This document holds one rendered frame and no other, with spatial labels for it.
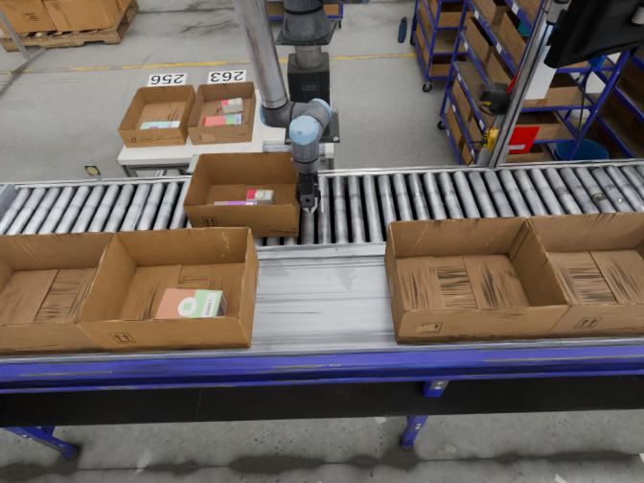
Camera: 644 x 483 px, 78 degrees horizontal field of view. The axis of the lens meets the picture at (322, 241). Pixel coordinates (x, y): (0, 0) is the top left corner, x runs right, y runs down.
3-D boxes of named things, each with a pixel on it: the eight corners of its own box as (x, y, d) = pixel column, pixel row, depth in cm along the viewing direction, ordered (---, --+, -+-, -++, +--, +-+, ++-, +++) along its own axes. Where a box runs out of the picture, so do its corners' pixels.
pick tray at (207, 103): (257, 99, 213) (254, 80, 206) (252, 142, 189) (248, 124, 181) (203, 102, 213) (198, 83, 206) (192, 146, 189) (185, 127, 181)
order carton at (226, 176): (302, 184, 169) (299, 151, 156) (298, 237, 150) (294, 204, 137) (210, 185, 170) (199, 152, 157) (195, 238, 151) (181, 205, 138)
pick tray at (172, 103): (198, 102, 214) (193, 83, 206) (185, 146, 189) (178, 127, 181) (146, 104, 214) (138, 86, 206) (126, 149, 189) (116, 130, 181)
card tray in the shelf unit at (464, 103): (452, 89, 289) (455, 76, 282) (494, 87, 289) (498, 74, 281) (467, 121, 263) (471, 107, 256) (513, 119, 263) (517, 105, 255)
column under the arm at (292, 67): (287, 113, 203) (279, 48, 178) (337, 111, 203) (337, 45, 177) (284, 145, 187) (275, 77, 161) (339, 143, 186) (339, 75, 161)
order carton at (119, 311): (260, 262, 126) (251, 225, 113) (251, 349, 108) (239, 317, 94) (136, 265, 127) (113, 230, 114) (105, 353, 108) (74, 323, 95)
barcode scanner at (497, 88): (470, 104, 159) (480, 80, 151) (498, 107, 160) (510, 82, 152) (473, 114, 155) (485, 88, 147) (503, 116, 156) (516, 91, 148)
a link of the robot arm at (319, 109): (300, 94, 137) (287, 114, 129) (333, 97, 134) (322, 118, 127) (303, 119, 144) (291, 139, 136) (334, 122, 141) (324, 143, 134)
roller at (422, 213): (417, 178, 176) (419, 170, 172) (442, 275, 142) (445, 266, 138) (405, 178, 176) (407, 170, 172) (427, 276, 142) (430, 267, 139)
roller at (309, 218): (302, 182, 176) (313, 182, 177) (300, 280, 143) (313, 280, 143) (302, 173, 173) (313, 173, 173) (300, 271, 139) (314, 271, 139)
